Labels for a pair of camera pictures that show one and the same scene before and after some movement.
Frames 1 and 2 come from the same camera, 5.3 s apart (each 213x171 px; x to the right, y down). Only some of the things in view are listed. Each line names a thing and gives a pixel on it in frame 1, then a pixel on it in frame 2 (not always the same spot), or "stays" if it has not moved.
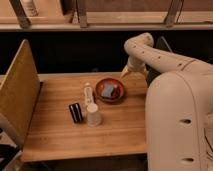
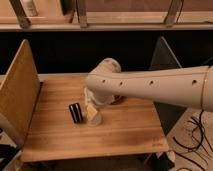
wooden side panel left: [19, 93] stays
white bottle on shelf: [29, 8] stays
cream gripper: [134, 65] -> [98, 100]
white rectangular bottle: [88, 94] stays
